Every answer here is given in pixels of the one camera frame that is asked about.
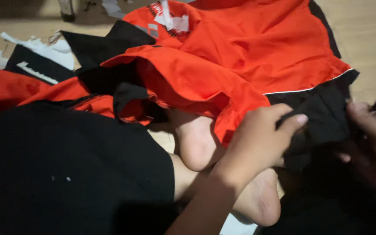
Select long white fabric scrap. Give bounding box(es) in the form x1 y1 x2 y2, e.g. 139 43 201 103
0 31 75 71

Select person's right hand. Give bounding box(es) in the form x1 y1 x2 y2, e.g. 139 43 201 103
336 101 376 204

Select dark furniture leg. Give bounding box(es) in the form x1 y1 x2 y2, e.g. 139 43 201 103
58 0 76 23

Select orange fabric piece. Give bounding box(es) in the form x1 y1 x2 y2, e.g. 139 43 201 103
0 65 53 126

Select person's foot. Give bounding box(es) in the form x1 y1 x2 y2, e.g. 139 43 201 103
170 153 282 228
171 109 226 172

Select grey fabric scrap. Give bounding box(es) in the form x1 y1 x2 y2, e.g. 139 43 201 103
101 0 127 19

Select person's right foot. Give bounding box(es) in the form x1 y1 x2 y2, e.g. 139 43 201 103
171 109 226 172

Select person's left foot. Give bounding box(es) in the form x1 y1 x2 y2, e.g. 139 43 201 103
170 153 282 228

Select orange and black garment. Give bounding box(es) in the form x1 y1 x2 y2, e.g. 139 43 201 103
18 0 360 173

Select white paper tag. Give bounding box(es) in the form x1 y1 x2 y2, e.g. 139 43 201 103
154 0 190 33

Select person's black shorts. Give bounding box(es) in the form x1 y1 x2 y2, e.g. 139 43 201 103
0 99 376 235

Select black fabric piece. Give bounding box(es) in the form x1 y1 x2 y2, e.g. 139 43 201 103
60 20 156 71

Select black piece with white strip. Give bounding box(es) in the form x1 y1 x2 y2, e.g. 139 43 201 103
4 44 77 86

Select person's left hand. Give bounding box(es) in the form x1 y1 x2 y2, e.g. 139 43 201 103
213 103 309 190

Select white paper sheet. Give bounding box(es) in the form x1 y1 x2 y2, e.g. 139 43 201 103
220 213 259 235

